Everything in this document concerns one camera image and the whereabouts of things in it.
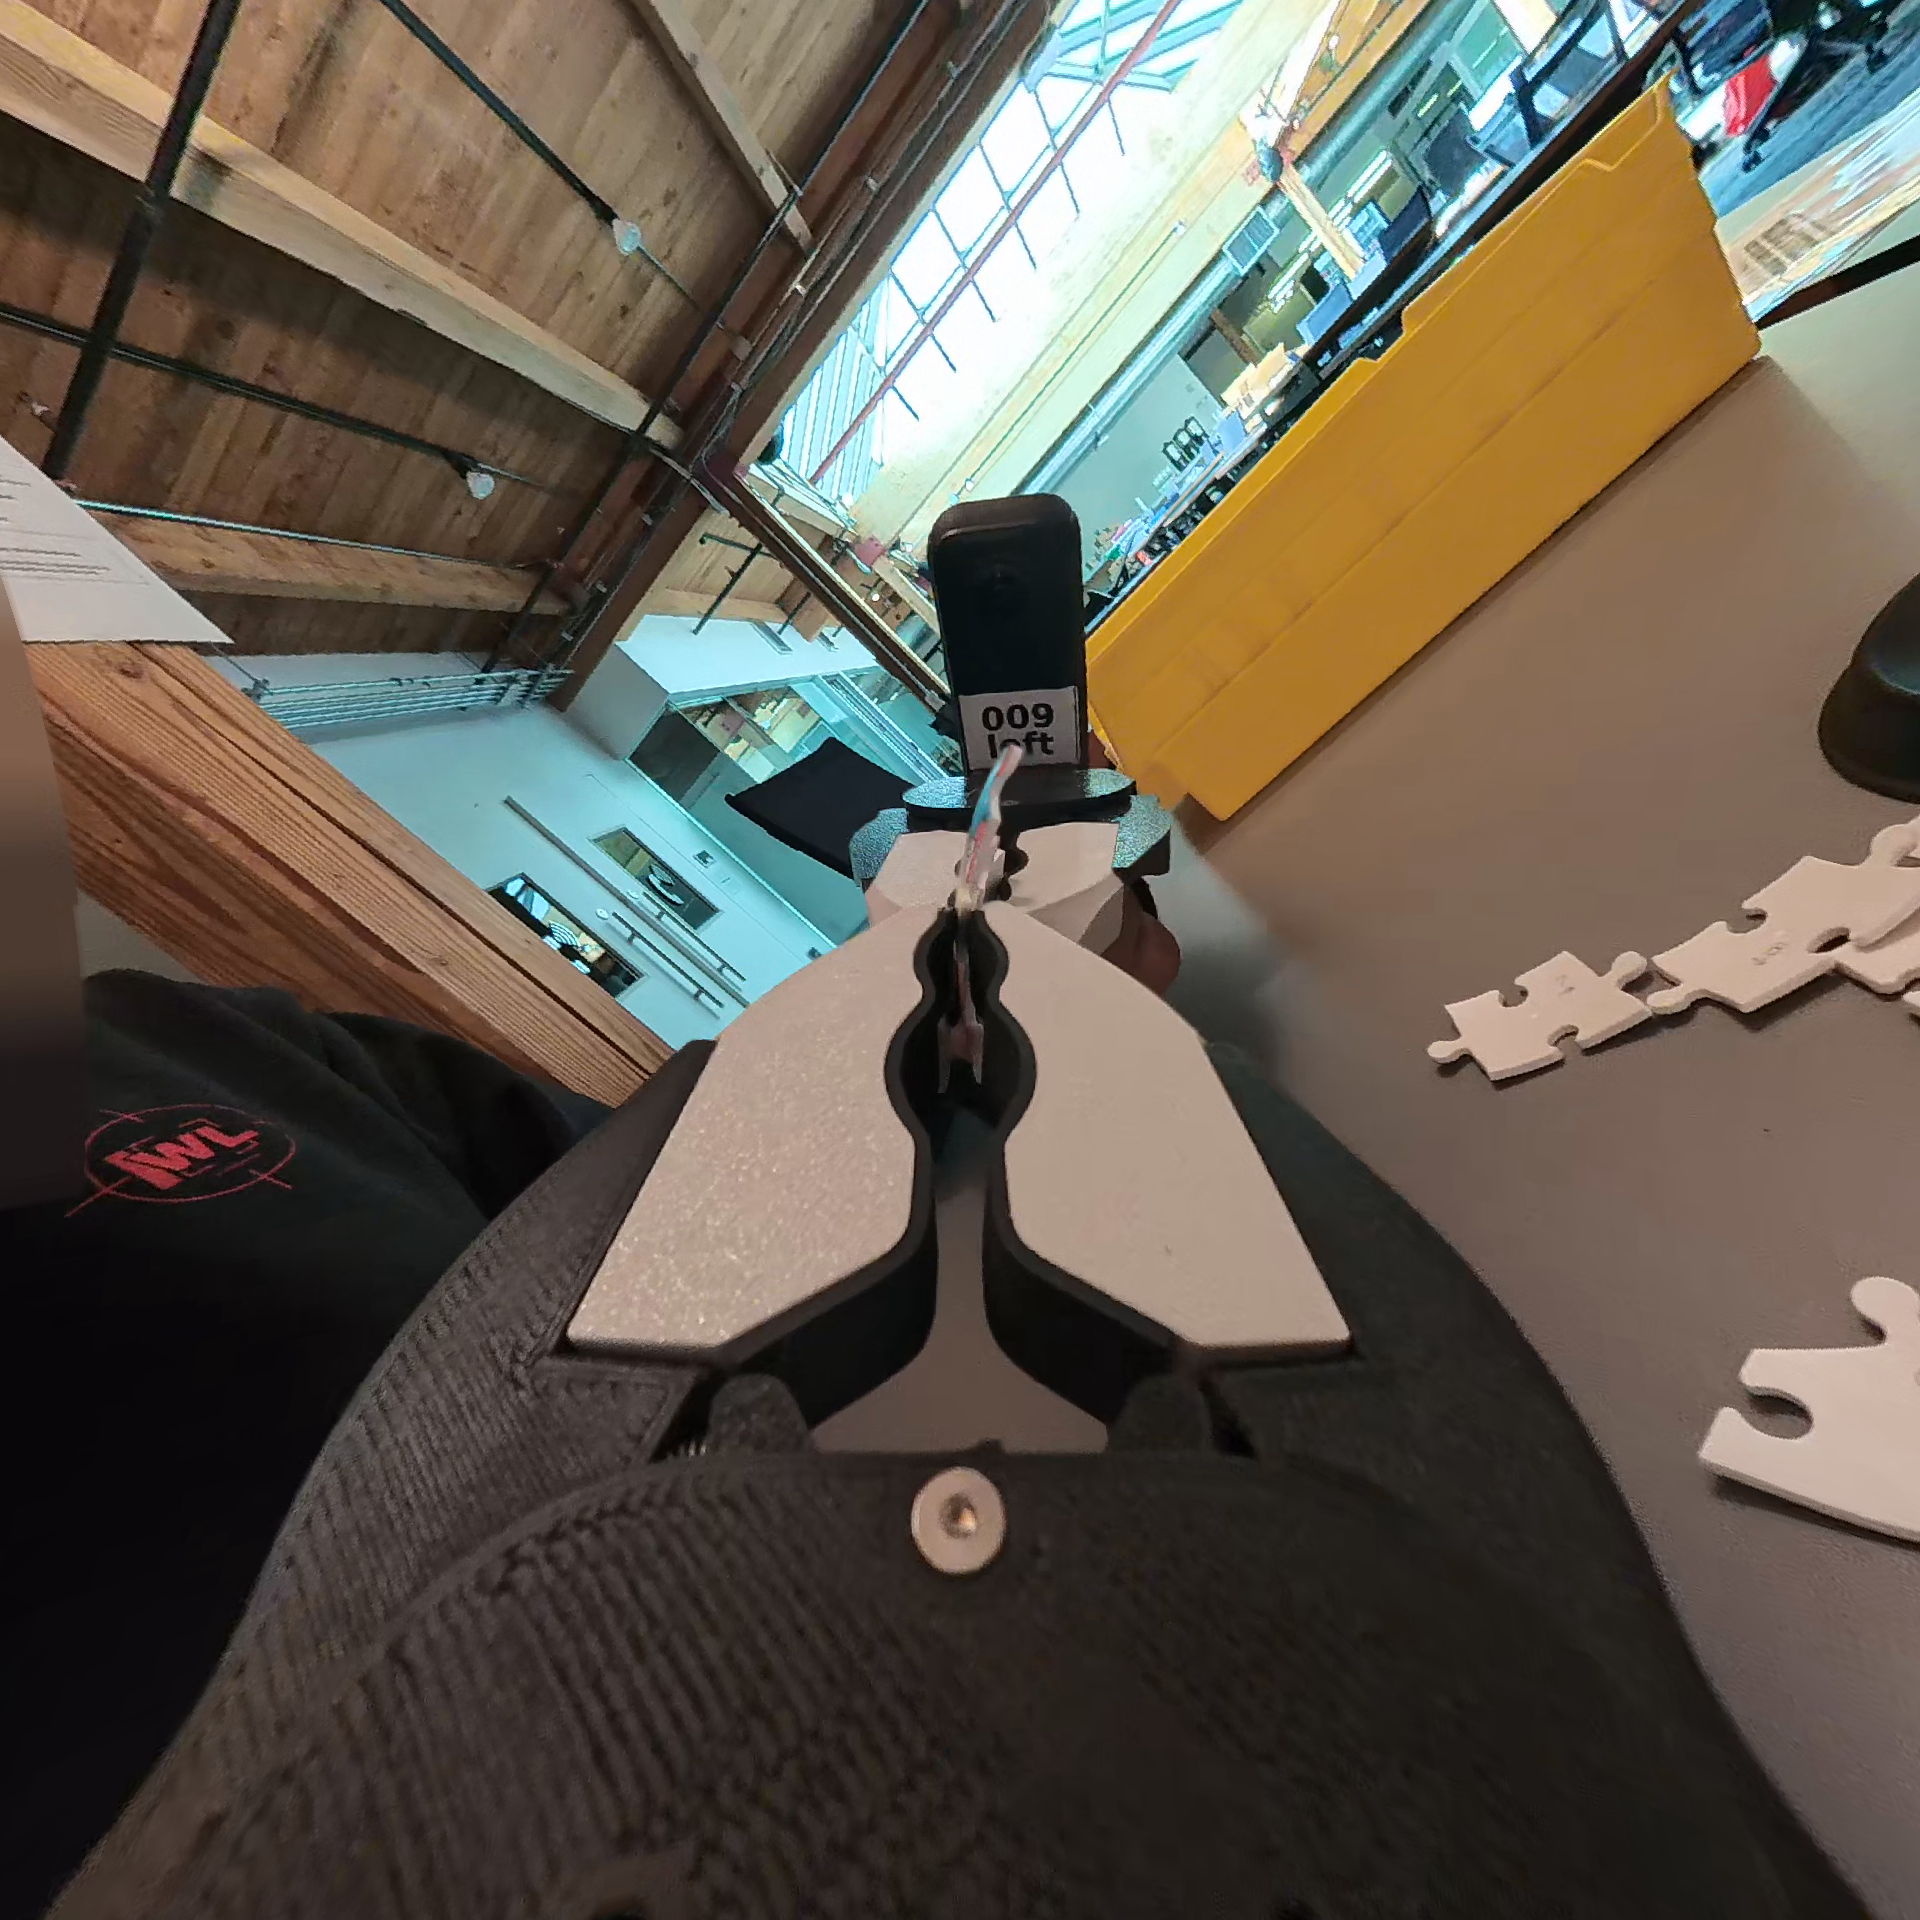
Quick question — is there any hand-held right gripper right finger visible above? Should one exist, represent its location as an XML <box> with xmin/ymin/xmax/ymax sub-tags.
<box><xmin>968</xmin><ymin>907</ymin><xmax>1352</xmax><ymax>1427</ymax></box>

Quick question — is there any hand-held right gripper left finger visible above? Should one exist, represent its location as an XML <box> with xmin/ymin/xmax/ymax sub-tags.
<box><xmin>566</xmin><ymin>903</ymin><xmax>951</xmax><ymax>1427</ymax></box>

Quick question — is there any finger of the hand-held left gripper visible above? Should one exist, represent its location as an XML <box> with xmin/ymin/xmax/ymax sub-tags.
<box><xmin>996</xmin><ymin>844</ymin><xmax>1125</xmax><ymax>959</ymax></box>
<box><xmin>873</xmin><ymin>840</ymin><xmax>976</xmax><ymax>912</ymax></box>

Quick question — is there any colourful curved puzzle ball section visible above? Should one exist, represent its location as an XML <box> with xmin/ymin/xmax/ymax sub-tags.
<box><xmin>932</xmin><ymin>745</ymin><xmax>1031</xmax><ymax>1099</ymax></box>

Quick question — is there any yellow plastic bin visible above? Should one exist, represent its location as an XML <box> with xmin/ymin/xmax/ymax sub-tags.
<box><xmin>1083</xmin><ymin>71</ymin><xmax>1764</xmax><ymax>826</ymax></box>

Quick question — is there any black dome puzzle stand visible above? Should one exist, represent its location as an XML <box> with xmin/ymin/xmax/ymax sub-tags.
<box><xmin>1816</xmin><ymin>577</ymin><xmax>1920</xmax><ymax>804</ymax></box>

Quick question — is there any person's left hand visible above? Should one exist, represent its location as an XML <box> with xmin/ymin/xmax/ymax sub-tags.
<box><xmin>1107</xmin><ymin>883</ymin><xmax>1181</xmax><ymax>993</ymax></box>

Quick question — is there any dark flat panel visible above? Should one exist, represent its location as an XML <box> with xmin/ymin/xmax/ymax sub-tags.
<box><xmin>726</xmin><ymin>754</ymin><xmax>917</xmax><ymax>876</ymax></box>

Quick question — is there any large paned window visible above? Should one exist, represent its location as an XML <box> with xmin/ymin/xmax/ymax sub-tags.
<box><xmin>780</xmin><ymin>0</ymin><xmax>1247</xmax><ymax>513</ymax></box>

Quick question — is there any wooden beam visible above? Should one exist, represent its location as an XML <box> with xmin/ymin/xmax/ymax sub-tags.
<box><xmin>22</xmin><ymin>637</ymin><xmax>676</xmax><ymax>1107</ymax></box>

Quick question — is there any black hooded sweatshirt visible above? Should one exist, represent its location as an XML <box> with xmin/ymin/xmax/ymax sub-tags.
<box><xmin>0</xmin><ymin>968</ymin><xmax>616</xmax><ymax>1920</ymax></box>

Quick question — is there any printed paper notice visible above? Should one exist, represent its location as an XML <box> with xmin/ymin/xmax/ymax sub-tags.
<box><xmin>0</xmin><ymin>435</ymin><xmax>232</xmax><ymax>650</ymax></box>

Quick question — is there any black ceiling pipe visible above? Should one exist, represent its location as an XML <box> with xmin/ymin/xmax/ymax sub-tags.
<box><xmin>40</xmin><ymin>0</ymin><xmax>241</xmax><ymax>483</ymax></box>

